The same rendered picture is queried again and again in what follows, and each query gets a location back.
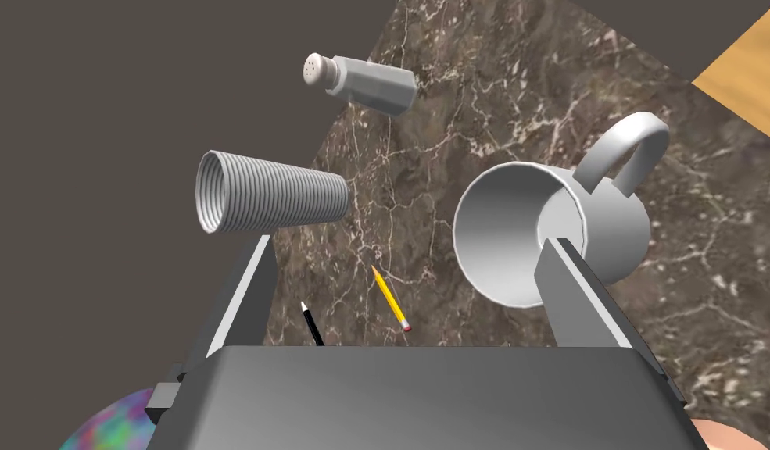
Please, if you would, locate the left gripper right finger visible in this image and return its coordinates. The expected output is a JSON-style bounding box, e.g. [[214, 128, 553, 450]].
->
[[534, 237, 668, 376]]

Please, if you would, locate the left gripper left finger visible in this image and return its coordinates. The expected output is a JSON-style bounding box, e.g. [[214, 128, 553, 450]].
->
[[185, 234, 278, 376]]

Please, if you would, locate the black pen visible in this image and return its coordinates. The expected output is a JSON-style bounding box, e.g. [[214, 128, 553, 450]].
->
[[299, 301, 326, 348]]

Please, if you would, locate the white mug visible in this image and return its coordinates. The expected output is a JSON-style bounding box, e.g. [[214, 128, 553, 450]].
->
[[453, 112, 671, 310]]

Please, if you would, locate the grey ribbed cup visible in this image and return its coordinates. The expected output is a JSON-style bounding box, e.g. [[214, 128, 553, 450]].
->
[[195, 149, 351, 235]]

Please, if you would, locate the yellow pencil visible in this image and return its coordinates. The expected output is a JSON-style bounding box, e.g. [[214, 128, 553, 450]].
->
[[371, 265, 414, 333]]

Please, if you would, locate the multicoloured ball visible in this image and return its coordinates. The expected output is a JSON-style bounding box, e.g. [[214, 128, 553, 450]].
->
[[59, 387, 157, 450]]

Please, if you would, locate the grey salt shaker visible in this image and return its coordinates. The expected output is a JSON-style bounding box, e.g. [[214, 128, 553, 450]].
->
[[303, 52, 419, 118]]

